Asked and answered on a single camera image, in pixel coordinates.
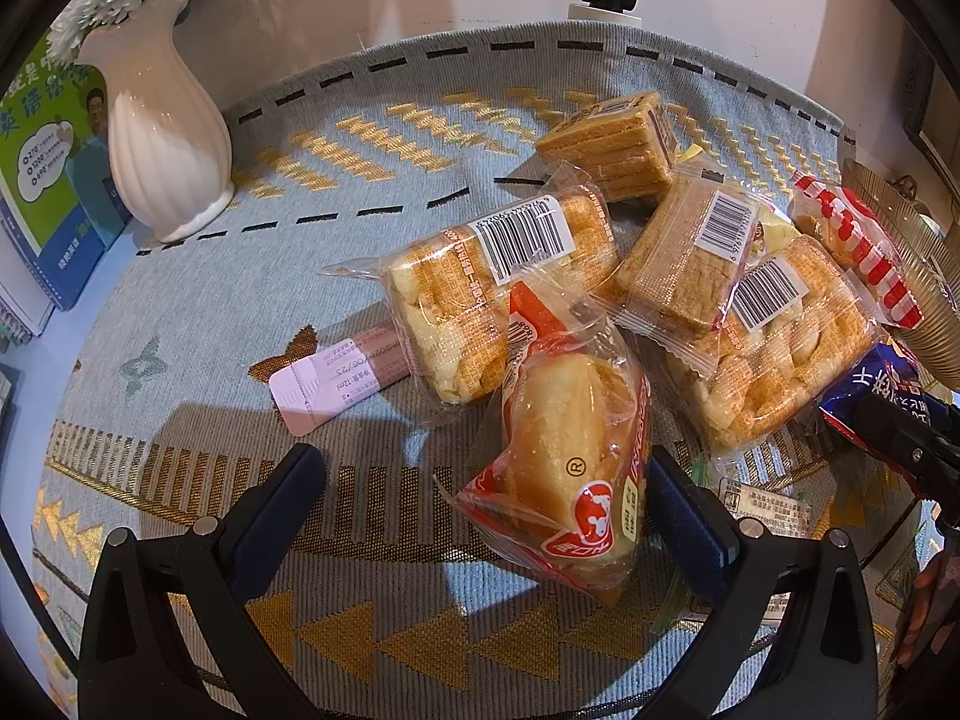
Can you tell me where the red orange bread roll pack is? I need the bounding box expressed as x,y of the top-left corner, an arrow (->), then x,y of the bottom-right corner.
449,278 -> 651,606

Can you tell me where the puffed cracker pack with barcode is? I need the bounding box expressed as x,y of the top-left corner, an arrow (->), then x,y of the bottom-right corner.
322,185 -> 619,406

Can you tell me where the person right hand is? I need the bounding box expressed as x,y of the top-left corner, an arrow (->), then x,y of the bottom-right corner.
893,551 -> 958,667

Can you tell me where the wafer biscuit pack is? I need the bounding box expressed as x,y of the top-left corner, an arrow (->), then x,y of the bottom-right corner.
535,91 -> 679,202

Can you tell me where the brown toast slice pack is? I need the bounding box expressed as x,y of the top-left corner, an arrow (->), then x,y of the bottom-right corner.
592,163 -> 760,377

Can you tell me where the red white striped snack bag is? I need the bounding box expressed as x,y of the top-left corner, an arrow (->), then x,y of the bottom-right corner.
789,172 -> 924,330

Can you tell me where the white ribbed ceramic vase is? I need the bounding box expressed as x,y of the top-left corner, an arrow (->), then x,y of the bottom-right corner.
78,0 -> 235,242

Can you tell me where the patterned woven table mat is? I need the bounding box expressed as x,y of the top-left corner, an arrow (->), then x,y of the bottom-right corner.
32,25 -> 857,718

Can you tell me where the pink snack stick pack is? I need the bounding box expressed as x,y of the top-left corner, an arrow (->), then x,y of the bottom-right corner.
268,322 -> 410,437

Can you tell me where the gold ribbed glass bowl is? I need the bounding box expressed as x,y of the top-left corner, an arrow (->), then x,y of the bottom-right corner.
841,158 -> 960,392

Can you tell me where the purple white large snack bag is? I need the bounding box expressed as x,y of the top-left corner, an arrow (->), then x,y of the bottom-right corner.
818,343 -> 934,452

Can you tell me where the green blue book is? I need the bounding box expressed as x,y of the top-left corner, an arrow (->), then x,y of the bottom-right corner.
0,41 -> 130,310

